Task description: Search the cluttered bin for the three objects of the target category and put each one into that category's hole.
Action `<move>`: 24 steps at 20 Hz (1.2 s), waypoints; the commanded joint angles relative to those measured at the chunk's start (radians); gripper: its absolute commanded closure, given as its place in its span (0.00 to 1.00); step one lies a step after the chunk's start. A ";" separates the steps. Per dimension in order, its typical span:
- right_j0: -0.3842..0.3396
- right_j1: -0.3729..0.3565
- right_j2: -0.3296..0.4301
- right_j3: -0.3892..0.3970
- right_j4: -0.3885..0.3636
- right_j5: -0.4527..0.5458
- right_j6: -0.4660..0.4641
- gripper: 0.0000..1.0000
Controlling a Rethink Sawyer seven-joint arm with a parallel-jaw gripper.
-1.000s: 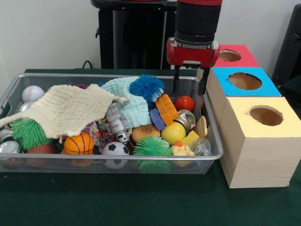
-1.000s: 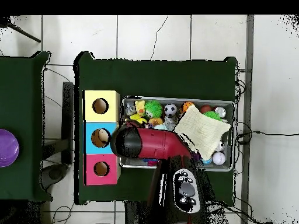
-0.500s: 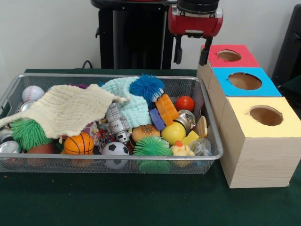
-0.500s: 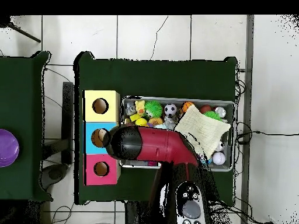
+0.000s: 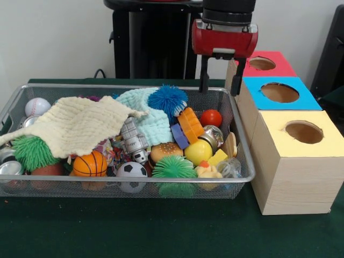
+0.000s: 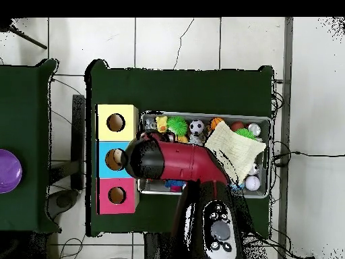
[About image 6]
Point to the cream knitted cloth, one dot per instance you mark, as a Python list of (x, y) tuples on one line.
[(237, 145)]

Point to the dark green side tablecloth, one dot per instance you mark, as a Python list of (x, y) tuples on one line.
[(24, 108)]

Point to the small soccer ball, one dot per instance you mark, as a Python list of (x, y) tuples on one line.
[(197, 127)]

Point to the silver can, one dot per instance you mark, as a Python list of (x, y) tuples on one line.
[(254, 129)]

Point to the green spiky ball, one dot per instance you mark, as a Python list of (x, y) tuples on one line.
[(244, 132), (177, 125)]

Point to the small orange basketball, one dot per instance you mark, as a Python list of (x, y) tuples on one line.
[(214, 123)]

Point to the shallow mesh bin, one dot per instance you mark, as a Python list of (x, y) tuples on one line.
[(258, 194)]

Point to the purple bowl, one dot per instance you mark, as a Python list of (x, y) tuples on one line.
[(9, 171)]

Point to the brown red ball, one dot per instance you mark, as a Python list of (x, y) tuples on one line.
[(237, 126)]

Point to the black tripod leg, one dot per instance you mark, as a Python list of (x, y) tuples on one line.
[(27, 39)]

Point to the white baseball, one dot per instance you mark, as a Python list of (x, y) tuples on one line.
[(252, 183)]

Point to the grey round foot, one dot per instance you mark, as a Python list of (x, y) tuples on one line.
[(63, 201)]

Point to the yellow duck toy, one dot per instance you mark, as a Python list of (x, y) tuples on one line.
[(161, 123)]

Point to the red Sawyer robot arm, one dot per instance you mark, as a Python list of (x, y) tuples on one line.
[(178, 162)]

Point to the wooden box with three holes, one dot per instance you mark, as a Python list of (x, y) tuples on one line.
[(126, 129)]

